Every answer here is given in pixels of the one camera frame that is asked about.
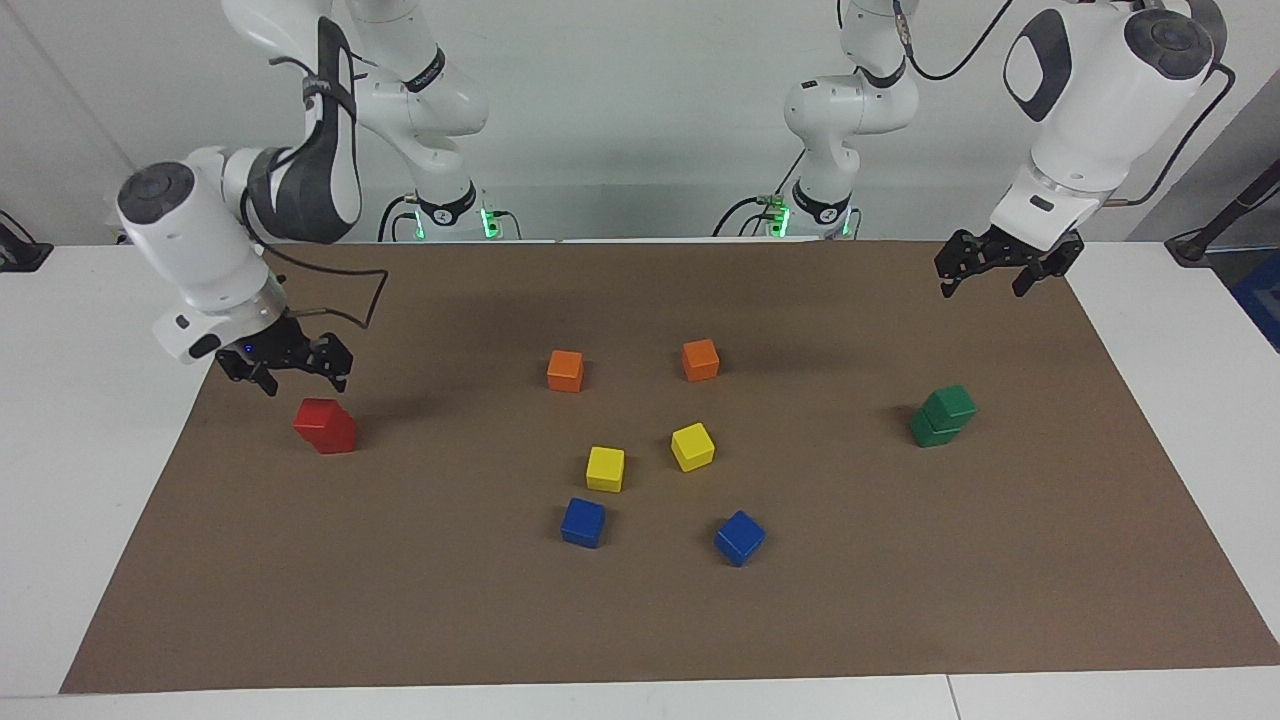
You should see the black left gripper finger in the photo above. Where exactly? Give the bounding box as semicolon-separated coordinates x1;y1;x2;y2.
1012;232;1086;298
935;230;993;299

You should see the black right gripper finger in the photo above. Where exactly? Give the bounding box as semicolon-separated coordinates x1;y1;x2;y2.
305;333;355;393
215;352;279;398

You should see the red wooden cube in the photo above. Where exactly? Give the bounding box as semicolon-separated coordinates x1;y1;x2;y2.
310;412;358;456
293;398;346;439

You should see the green wooden cube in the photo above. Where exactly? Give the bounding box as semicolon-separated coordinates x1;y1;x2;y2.
910;405;961;448
922;385;978;433

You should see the black tripod stand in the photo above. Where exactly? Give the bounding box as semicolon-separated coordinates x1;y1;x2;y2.
1165;158;1280;267

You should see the blue floor object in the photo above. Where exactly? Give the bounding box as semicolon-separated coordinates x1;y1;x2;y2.
1232;250;1280;353

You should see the black stand foot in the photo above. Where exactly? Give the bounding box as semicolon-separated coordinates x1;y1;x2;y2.
0;208;53;273

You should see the yellow wooden cube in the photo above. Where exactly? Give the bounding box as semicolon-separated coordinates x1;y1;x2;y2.
585;446;626;494
670;422;717;473

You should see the blue wooden cube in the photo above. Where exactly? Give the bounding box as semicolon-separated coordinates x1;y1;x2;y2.
560;497;606;550
714;510;767;568

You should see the brown table mat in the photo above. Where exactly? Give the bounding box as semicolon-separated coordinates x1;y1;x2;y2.
58;240;1280;694

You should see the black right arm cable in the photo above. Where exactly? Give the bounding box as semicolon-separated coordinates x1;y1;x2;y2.
240;150;391;331

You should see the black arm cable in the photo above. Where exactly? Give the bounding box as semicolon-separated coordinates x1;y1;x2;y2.
240;150;391;331
895;0;1238;208

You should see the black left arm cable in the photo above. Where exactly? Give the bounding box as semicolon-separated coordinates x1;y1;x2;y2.
895;0;1238;208

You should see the black right base cable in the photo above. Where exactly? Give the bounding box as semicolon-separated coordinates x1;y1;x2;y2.
377;194;421;243

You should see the black base cable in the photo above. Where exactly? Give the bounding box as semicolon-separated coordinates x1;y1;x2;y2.
712;148;807;239
377;194;421;243

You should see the black left base cable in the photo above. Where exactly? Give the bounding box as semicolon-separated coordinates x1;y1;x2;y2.
712;148;807;239

